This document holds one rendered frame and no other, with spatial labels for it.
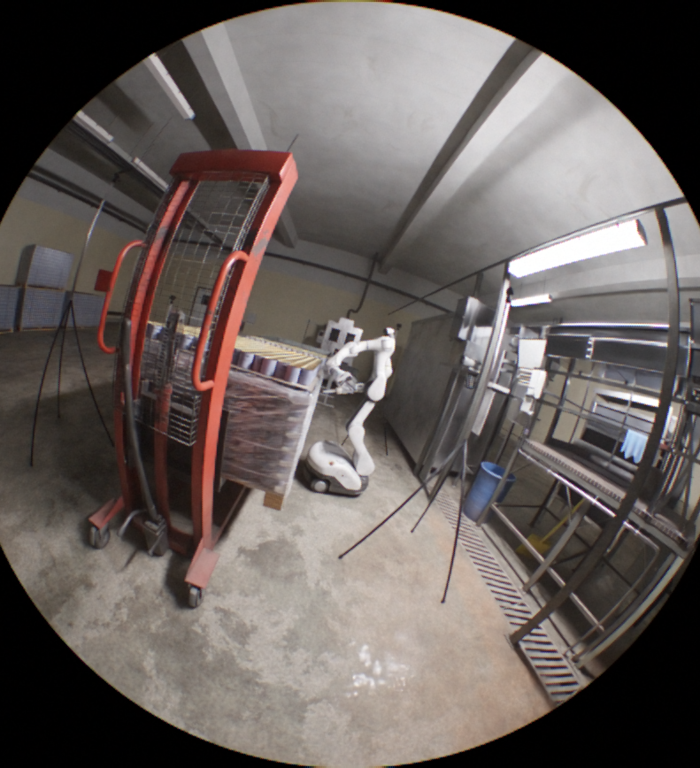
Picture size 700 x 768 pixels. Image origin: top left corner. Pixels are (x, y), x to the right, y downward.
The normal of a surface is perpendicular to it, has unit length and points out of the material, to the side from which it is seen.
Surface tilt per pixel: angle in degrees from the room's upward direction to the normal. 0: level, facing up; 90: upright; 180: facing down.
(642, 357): 90
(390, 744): 0
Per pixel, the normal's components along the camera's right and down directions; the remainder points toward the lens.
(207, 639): 0.29, -0.95
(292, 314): 0.06, 0.17
